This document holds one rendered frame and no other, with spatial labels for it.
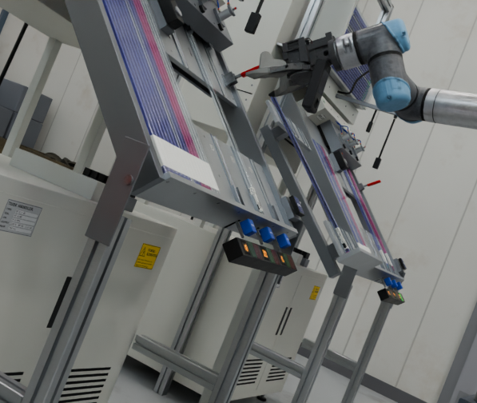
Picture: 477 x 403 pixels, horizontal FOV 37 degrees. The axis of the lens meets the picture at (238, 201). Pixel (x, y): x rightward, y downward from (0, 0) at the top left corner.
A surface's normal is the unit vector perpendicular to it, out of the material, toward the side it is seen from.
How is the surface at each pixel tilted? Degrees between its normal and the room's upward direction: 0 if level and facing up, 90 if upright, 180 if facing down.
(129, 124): 90
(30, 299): 90
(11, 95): 90
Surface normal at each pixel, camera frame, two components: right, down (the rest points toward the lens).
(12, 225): 0.84, 0.33
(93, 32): -0.39, -0.18
